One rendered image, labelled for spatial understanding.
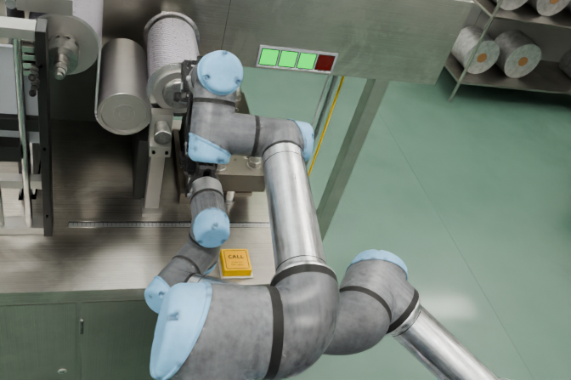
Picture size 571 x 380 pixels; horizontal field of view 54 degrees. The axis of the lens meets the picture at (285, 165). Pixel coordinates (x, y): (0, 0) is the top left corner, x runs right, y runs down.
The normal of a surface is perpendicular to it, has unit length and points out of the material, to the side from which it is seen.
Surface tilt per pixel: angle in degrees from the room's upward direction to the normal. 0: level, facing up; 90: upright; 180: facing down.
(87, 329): 90
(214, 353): 58
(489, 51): 90
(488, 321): 0
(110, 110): 90
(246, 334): 38
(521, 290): 0
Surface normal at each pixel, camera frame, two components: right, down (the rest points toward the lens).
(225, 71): 0.32, 0.02
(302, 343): 0.53, 0.02
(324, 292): 0.58, -0.61
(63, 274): 0.24, -0.75
